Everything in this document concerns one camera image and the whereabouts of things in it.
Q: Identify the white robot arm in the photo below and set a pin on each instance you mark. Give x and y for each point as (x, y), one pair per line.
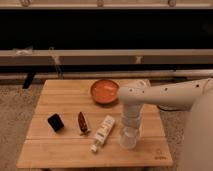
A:
(195, 96)

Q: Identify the black eraser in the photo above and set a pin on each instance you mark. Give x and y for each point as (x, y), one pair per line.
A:
(55, 122)

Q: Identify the wooden table board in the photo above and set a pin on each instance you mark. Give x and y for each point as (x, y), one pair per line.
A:
(66, 148)

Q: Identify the orange plate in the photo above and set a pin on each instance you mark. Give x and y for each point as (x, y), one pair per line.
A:
(104, 91)

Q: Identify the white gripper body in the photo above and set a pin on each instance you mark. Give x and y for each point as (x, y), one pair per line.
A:
(131, 116)

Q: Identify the small white labelled bottle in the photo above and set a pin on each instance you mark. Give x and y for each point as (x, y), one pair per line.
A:
(102, 133)

